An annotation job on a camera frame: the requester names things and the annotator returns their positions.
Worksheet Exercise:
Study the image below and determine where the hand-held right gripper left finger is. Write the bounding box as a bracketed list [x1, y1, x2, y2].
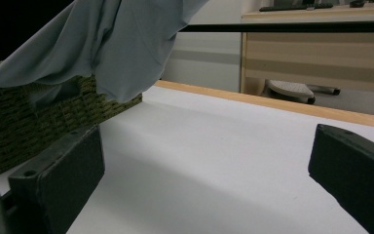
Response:
[7, 124, 106, 234]

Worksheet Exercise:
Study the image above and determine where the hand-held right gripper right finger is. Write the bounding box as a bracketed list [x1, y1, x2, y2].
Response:
[307, 123, 374, 234]

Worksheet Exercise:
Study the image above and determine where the green woven basket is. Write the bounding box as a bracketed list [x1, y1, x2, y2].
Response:
[0, 61, 143, 183]

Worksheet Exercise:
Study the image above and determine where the grey cloth garment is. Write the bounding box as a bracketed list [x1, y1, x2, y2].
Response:
[0, 0, 208, 103]

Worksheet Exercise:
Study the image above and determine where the grey chair base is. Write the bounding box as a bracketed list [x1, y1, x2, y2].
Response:
[264, 79, 341, 105]

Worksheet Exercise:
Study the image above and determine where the wooden desk with drawers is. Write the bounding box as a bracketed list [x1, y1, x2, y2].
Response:
[239, 5, 374, 98]

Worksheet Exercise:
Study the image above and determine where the black keyboard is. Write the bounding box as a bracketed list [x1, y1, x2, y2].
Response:
[258, 2, 334, 13]

